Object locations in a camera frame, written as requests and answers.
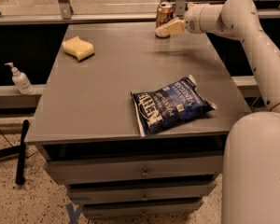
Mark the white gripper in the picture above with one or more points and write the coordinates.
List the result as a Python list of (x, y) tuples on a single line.
[(192, 19)]

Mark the orange soda can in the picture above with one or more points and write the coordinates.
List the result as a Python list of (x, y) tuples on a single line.
[(165, 13)]

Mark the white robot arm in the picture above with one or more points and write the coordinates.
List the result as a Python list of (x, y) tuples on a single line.
[(251, 162)]

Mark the blue Kettle chip bag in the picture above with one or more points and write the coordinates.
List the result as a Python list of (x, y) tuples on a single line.
[(170, 106)]

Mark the yellow sponge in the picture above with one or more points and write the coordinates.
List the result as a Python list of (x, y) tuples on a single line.
[(78, 48)]

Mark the grey drawer cabinet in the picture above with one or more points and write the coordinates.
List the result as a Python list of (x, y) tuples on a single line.
[(85, 124)]

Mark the middle grey drawer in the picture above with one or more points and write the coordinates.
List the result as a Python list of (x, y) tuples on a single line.
[(142, 193)]

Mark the grey drawer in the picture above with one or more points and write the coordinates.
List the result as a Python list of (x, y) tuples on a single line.
[(142, 193), (99, 171), (141, 208)]

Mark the white pump bottle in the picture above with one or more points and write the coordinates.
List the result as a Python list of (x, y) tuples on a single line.
[(20, 80)]

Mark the bottom grey drawer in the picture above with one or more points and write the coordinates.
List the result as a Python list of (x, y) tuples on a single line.
[(141, 208)]

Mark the top grey drawer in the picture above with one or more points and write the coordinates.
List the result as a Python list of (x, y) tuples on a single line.
[(99, 171)]

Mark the black stand leg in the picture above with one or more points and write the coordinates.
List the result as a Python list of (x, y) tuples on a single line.
[(20, 151)]

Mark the metal window frame rail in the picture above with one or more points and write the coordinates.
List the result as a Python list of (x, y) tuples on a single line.
[(84, 14)]

